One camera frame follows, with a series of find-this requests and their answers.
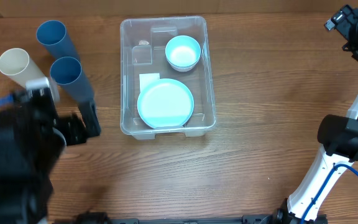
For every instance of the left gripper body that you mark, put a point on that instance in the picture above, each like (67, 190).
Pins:
(80, 134)

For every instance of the dark blue cup front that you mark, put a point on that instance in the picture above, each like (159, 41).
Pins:
(68, 73)

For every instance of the dark blue cup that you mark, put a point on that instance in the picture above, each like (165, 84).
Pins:
(68, 73)
(54, 36)

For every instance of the light blue plate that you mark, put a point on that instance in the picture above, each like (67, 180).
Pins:
(165, 103)

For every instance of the light blue bowl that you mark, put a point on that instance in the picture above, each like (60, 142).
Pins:
(183, 51)

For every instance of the grey bowl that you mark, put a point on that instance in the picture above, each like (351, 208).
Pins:
(182, 69)

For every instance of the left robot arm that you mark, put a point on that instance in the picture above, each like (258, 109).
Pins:
(32, 138)

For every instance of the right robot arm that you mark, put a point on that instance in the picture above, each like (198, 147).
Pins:
(338, 139)

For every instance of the cream cup rear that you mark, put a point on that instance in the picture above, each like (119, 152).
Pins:
(17, 65)

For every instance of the white label in bin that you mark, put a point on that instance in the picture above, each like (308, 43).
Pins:
(147, 78)

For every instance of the dark blue cup rear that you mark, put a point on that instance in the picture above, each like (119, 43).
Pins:
(54, 36)

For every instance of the clear plastic storage bin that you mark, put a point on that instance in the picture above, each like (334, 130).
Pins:
(143, 44)

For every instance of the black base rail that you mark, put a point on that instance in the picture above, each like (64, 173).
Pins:
(102, 218)

